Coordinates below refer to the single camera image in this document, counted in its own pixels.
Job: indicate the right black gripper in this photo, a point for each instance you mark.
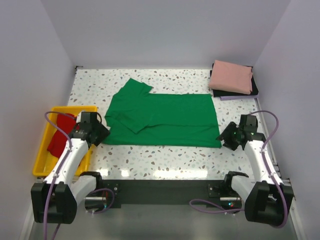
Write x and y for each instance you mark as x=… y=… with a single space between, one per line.
x=225 y=135

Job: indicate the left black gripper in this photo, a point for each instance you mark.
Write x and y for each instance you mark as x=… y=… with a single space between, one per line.
x=104 y=133

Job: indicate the green t-shirt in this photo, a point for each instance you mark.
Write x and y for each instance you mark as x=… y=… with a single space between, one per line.
x=137 y=116

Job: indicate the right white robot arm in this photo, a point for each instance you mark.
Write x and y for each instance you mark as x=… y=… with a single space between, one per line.
x=267 y=200

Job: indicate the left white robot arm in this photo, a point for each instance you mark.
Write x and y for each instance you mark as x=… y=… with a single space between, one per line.
x=56 y=199

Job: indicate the red t-shirt in bin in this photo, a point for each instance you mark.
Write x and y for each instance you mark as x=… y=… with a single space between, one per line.
x=58 y=141

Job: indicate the folded lavender t-shirt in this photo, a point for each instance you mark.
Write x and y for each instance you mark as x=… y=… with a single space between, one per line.
x=238 y=97

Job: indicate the folded black t-shirt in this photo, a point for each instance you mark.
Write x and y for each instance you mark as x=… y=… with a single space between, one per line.
x=220 y=93

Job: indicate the yellow plastic bin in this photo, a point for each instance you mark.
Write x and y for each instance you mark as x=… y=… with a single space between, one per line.
x=45 y=162

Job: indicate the folded pink t-shirt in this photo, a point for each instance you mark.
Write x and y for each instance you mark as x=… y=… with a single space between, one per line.
x=231 y=77

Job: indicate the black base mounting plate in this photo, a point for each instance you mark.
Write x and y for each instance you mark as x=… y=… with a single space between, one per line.
x=171 y=192

